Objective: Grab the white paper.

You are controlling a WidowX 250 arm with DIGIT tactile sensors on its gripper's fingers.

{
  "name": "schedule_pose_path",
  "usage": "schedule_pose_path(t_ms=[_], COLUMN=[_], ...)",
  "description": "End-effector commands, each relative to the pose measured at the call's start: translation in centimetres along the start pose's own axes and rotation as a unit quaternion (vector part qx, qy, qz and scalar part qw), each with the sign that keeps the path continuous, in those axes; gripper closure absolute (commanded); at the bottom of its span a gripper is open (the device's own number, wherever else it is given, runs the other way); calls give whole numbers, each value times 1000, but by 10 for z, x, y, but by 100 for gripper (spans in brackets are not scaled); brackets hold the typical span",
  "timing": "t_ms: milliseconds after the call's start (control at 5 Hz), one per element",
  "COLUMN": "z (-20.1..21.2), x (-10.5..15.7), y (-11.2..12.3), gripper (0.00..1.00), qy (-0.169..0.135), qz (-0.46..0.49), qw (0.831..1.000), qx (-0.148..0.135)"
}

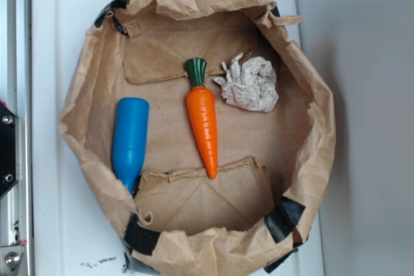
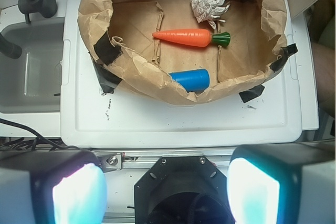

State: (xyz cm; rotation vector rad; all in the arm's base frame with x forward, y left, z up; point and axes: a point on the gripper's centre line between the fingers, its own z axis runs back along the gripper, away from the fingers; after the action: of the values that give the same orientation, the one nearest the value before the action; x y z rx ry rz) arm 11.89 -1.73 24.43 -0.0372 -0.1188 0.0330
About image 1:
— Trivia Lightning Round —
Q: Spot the black tape bottom right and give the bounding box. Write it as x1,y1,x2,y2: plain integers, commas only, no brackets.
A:
264,196,305,244

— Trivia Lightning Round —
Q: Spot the white paper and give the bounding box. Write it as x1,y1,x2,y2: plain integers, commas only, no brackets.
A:
213,53,279,113

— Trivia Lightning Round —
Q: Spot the black tape bottom left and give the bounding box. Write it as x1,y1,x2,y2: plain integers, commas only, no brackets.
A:
123,213,161,256

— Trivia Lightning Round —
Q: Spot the brown paper bag tray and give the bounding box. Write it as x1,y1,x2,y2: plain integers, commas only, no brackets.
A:
58,0,336,275

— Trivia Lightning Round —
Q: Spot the black tape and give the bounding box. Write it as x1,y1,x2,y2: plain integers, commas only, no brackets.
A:
94,0,130,35
264,196,305,244
123,213,161,256

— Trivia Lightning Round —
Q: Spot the black metal bracket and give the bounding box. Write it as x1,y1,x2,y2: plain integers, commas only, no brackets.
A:
0,100,19,199

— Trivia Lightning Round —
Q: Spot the black tape top left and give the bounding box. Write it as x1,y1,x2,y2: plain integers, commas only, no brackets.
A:
94,0,130,35

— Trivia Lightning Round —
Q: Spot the aluminium frame rail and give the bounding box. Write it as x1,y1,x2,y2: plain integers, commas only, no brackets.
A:
1,0,35,275

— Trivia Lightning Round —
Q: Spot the orange toy carrot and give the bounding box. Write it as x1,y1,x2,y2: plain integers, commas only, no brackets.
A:
185,58,218,179

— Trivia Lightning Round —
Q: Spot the blue plastic toy bottle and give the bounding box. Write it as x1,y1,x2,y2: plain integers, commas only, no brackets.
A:
112,98,149,193

